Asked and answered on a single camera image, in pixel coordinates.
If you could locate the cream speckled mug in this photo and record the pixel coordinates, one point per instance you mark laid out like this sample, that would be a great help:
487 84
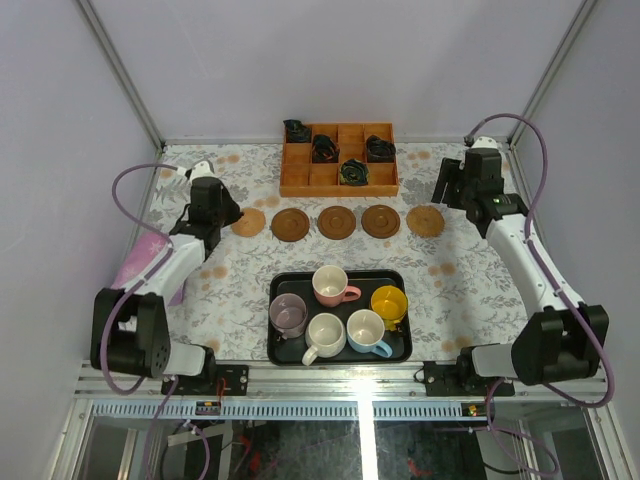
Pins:
325 337

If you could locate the yellow black mug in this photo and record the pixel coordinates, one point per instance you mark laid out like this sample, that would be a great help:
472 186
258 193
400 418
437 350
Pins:
391 304

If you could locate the purple glass mug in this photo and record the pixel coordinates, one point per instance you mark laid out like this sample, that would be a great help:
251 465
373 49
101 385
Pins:
288 315

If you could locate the dark rolled cloth right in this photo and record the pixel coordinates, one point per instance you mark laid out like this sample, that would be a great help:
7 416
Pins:
379 150

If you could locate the brown wooden coaster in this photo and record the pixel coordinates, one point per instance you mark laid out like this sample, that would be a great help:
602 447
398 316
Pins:
336 222
380 221
290 225

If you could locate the dark rolled cloth top-left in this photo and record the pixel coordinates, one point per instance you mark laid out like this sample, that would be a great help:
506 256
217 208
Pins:
296 132

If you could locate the black plastic tray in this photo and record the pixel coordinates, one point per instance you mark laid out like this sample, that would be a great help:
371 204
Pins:
289 352

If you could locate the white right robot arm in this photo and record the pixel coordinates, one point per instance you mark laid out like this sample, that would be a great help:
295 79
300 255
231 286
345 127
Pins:
563 335

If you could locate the orange wooden compartment box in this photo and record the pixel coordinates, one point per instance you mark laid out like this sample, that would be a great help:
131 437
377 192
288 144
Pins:
300 177

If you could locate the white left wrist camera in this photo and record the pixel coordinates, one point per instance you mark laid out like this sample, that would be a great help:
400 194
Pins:
202 169

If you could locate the woven rattan coaster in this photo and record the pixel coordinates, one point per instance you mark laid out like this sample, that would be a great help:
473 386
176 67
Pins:
251 223
425 221

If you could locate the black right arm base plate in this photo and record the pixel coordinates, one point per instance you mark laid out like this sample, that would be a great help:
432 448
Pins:
450 380

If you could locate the dark rolled cloth with orange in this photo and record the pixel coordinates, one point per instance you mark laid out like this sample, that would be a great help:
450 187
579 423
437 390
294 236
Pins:
324 150

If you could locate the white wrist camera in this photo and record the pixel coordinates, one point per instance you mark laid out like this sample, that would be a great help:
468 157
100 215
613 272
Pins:
202 169
484 142

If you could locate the pink ceramic mug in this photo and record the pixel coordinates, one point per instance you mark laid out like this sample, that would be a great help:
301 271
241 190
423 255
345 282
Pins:
331 286

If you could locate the aluminium front rail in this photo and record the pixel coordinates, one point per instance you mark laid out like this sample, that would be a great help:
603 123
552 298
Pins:
397 391

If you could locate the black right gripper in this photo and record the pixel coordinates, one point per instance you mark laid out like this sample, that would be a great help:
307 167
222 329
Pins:
450 172

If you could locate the dark rolled cloth green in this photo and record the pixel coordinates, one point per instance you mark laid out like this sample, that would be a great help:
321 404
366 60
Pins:
353 172

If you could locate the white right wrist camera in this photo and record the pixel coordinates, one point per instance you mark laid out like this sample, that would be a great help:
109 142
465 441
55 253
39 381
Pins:
484 142

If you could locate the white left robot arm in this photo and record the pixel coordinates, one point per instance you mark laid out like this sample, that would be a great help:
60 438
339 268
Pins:
130 333

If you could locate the light blue mug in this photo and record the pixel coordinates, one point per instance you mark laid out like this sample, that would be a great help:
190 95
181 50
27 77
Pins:
365 333

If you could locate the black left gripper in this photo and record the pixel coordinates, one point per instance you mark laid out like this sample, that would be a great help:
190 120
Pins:
228 211

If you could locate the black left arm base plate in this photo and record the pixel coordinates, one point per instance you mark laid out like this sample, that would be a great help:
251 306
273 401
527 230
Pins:
221 381

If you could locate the purple snowflake cloth bag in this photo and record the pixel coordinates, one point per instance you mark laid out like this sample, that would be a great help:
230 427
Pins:
145 255

